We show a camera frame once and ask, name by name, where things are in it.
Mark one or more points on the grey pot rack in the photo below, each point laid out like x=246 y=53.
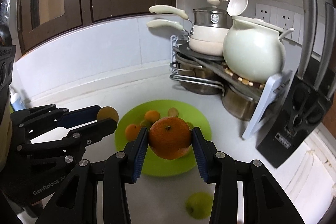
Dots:
x=265 y=108

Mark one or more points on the white pump bottle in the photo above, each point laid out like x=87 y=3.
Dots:
x=17 y=101

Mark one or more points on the steel pot with lid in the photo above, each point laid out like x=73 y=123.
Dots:
x=210 y=18

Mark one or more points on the black kitchen scissors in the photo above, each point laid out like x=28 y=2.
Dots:
x=302 y=108

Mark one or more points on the yellow-green spotted apple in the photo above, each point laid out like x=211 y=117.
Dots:
x=199 y=205

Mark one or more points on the white wall socket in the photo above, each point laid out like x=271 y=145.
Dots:
x=263 y=12
x=284 y=18

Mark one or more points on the green plate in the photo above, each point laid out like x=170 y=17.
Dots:
x=162 y=169

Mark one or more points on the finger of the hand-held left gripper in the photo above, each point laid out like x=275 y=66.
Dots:
x=78 y=115
x=99 y=128

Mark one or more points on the small brown round fruit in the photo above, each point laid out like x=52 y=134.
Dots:
x=107 y=113
x=173 y=112

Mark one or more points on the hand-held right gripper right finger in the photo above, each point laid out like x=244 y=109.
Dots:
x=200 y=155

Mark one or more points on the white ceramic pot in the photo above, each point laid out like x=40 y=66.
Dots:
x=252 y=50

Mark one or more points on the wooden bead trivet mat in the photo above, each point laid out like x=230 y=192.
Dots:
x=244 y=81

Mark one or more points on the orange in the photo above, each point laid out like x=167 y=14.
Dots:
x=133 y=131
x=169 y=138
x=152 y=116

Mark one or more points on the steel cooking pot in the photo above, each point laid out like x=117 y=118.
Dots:
x=239 y=106
x=197 y=79

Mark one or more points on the black knife block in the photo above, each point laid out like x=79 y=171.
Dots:
x=278 y=134

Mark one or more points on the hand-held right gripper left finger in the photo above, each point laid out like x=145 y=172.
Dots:
x=139 y=153

